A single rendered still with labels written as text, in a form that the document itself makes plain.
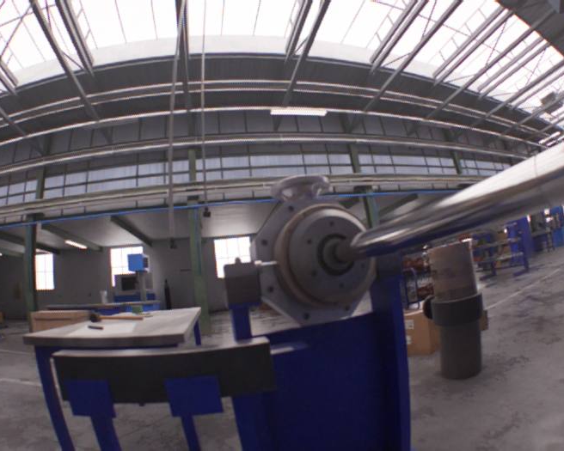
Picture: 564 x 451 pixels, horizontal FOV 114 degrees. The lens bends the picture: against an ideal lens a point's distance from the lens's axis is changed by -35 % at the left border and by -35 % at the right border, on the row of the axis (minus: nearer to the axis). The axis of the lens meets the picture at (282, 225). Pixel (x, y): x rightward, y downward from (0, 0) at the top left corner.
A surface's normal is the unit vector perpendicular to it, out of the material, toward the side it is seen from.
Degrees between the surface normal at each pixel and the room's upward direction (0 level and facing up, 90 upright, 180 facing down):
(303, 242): 90
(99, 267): 90
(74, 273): 90
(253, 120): 90
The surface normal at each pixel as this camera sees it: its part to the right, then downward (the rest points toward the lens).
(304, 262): 0.24, -0.22
